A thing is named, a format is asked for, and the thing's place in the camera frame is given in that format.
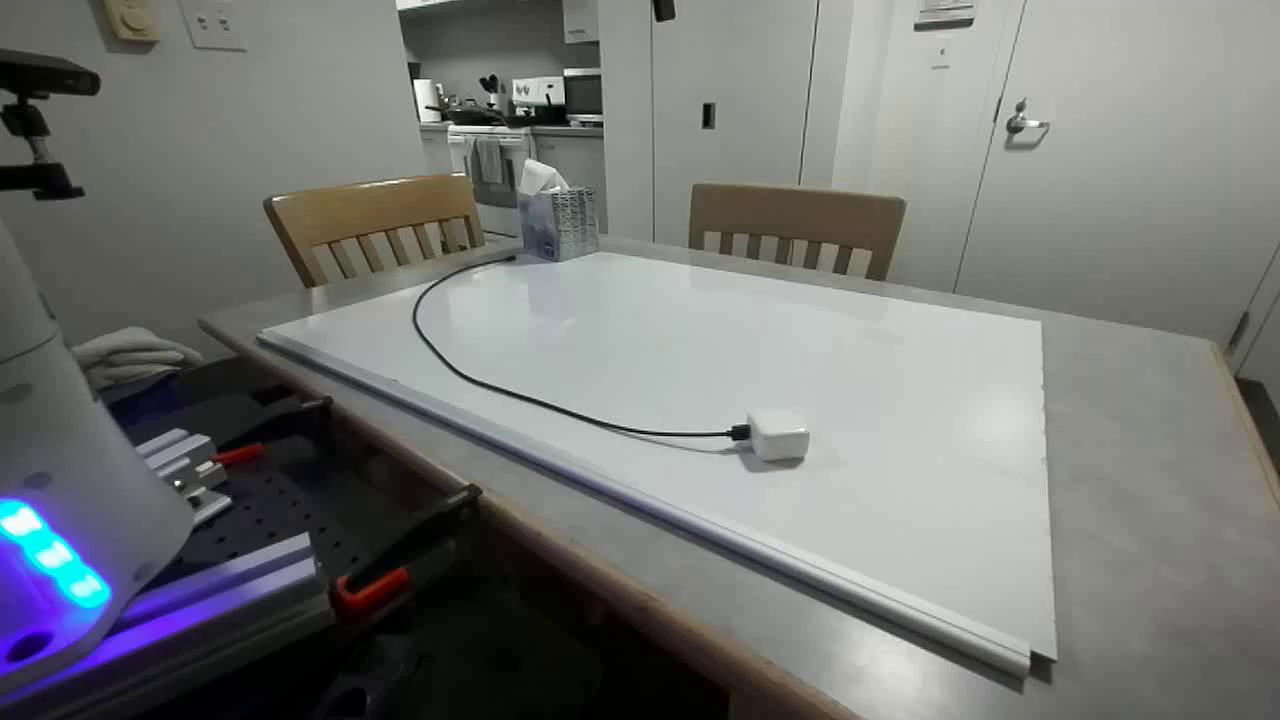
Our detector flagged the white charger with black cable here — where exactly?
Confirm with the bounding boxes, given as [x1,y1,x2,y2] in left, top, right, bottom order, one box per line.
[409,252,811,469]

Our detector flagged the clear plastic bottle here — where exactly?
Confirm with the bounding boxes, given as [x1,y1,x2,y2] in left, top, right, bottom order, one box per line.
[511,156,603,269]

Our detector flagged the light wooden slat-back chair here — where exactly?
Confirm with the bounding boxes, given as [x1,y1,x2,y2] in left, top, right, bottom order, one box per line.
[260,173,494,291]
[684,180,912,284]

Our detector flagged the large white whiteboard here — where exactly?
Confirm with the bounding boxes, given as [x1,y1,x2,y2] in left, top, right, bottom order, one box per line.
[255,245,1066,688]

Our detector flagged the white kitchen stove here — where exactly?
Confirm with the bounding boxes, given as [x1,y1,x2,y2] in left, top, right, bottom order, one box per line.
[442,116,540,211]

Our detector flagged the white microwave oven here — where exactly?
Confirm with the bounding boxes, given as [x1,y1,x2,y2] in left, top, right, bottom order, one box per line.
[510,70,574,112]

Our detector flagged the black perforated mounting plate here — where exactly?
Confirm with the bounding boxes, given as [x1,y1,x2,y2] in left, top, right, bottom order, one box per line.
[96,350,494,672]

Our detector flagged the white folded cloth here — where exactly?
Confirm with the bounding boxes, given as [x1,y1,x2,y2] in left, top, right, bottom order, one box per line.
[71,323,209,395]

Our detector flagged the orange handled black clamp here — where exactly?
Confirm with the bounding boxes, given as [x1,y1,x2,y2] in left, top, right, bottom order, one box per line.
[325,480,490,627]

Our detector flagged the red handled metal clamp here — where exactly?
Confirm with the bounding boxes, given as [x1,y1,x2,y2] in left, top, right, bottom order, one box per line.
[134,420,278,528]

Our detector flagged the silver door lever handle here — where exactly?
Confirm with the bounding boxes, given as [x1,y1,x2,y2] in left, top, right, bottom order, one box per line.
[1001,97,1057,150]

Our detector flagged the aluminium profile rail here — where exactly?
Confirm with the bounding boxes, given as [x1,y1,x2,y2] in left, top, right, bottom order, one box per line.
[0,528,335,720]

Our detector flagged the white wall outlet plate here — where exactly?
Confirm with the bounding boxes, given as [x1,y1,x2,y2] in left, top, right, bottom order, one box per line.
[176,0,255,55]

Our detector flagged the black camera on mount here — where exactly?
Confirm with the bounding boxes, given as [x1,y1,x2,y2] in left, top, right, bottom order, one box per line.
[0,46,104,208]

